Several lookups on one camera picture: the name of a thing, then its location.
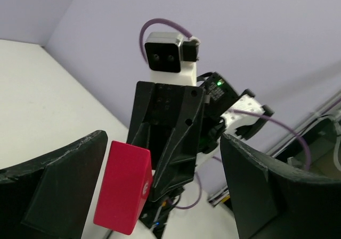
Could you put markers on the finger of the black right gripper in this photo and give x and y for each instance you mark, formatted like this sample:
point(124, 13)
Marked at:
point(139, 129)
point(176, 119)

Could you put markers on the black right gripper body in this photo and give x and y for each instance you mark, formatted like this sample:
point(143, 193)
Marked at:
point(155, 214)

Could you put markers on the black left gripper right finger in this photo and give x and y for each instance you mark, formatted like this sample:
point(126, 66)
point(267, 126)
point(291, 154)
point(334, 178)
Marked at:
point(271, 199)

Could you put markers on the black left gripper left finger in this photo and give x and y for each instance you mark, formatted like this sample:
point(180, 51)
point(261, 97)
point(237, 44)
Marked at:
point(50, 196)

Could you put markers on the red triangular wooden block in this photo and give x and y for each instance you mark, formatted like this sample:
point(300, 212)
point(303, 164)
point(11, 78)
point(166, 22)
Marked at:
point(125, 187)

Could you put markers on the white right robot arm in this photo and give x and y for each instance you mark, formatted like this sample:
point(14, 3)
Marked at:
point(241, 115)

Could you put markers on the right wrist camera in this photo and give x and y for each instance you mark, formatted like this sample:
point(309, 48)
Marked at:
point(172, 58)

